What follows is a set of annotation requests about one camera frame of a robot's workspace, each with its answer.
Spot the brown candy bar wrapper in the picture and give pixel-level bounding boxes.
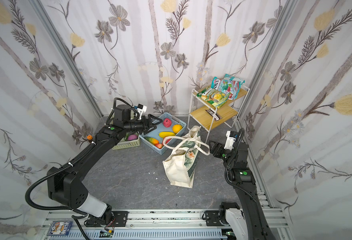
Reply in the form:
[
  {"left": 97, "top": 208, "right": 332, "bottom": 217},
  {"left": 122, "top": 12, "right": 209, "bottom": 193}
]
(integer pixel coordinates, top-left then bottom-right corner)
[{"left": 206, "top": 109, "right": 221, "bottom": 121}]

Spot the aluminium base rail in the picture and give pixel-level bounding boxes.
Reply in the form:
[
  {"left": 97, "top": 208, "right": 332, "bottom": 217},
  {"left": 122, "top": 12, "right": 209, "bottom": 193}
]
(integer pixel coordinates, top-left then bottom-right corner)
[{"left": 38, "top": 209, "right": 287, "bottom": 240}]

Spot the green plastic basket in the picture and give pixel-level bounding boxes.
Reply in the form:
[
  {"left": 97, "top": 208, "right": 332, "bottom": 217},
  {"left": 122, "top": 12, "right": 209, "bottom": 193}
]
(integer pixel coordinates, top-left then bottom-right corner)
[{"left": 112, "top": 132, "right": 141, "bottom": 150}]

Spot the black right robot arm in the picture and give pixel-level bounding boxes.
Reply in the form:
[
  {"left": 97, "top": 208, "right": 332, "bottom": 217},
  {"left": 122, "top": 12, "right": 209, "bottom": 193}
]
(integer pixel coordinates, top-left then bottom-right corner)
[{"left": 209, "top": 141, "right": 276, "bottom": 240}]

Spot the blue card box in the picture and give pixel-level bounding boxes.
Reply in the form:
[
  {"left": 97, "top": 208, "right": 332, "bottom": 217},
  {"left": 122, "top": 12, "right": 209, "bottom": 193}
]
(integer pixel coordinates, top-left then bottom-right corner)
[{"left": 47, "top": 221, "right": 73, "bottom": 236}]

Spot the orange fruit toy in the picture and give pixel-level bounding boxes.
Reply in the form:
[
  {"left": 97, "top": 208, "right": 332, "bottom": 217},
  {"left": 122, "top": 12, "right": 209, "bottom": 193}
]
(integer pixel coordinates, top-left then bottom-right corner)
[{"left": 172, "top": 125, "right": 183, "bottom": 134}]

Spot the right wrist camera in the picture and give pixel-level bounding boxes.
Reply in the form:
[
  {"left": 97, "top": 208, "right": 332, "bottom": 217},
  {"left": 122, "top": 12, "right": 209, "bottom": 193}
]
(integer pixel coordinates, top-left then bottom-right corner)
[{"left": 224, "top": 128, "right": 247, "bottom": 153}]

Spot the green orange papaya toy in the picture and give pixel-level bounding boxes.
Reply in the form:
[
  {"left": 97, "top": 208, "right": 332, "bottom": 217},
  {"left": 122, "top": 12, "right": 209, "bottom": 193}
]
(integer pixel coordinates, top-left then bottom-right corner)
[{"left": 145, "top": 137, "right": 160, "bottom": 145}]

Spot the teal pink snack bag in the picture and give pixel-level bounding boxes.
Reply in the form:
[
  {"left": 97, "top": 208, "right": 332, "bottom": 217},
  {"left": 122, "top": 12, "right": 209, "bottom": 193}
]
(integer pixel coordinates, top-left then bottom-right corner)
[{"left": 218, "top": 74, "right": 245, "bottom": 100}]

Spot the cream canvas tote bag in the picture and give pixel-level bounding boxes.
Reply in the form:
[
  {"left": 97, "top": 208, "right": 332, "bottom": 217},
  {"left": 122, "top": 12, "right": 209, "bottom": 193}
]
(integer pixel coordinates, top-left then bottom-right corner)
[{"left": 163, "top": 126, "right": 210, "bottom": 188}]

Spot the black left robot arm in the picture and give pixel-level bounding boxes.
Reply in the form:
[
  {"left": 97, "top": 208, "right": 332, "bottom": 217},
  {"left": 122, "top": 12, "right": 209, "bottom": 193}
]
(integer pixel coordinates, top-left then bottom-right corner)
[{"left": 25, "top": 114, "right": 162, "bottom": 226}]

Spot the purple onion toy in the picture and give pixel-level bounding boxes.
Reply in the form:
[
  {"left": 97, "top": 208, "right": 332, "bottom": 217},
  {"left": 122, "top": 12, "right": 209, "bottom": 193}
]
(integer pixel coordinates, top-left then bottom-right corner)
[{"left": 127, "top": 134, "right": 138, "bottom": 141}]

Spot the blue plastic basket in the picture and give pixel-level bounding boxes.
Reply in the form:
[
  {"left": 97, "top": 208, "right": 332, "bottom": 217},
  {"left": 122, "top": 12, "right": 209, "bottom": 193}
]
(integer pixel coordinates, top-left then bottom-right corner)
[{"left": 139, "top": 113, "right": 186, "bottom": 155}]

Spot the green yellow snack bag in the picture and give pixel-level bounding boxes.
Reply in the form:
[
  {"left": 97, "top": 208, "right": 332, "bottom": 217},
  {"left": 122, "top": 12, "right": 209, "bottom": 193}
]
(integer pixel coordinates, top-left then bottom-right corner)
[{"left": 197, "top": 87, "right": 229, "bottom": 108}]

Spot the white wire wooden shelf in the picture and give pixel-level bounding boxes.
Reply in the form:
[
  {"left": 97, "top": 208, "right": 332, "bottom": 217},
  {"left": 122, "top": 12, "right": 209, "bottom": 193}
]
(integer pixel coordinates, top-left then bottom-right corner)
[{"left": 187, "top": 83, "right": 250, "bottom": 142}]

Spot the green white snack bag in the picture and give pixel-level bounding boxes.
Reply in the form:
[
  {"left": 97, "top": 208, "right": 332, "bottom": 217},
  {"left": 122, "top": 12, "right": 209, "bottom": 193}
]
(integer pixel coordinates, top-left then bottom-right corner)
[{"left": 211, "top": 77, "right": 221, "bottom": 90}]

